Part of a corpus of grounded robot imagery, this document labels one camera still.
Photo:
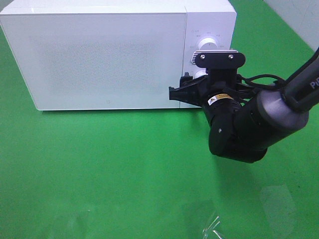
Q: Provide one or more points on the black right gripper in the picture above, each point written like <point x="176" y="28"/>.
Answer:
<point x="210" y="91"/>

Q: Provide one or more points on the white microwave knob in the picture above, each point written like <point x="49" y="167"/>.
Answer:
<point x="200" y="74"/>
<point x="207" y="43"/>

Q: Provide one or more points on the white microwave door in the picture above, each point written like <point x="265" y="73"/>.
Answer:
<point x="98" y="61"/>

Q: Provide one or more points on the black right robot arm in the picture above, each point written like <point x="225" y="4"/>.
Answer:
<point x="246" y="118"/>

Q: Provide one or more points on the white microwave oven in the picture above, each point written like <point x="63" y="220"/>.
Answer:
<point x="204" y="18"/>

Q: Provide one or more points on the clear tape strip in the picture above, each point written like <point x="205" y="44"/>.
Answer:
<point x="211" y="231"/>

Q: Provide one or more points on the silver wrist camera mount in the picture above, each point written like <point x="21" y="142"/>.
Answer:
<point x="218" y="59"/>

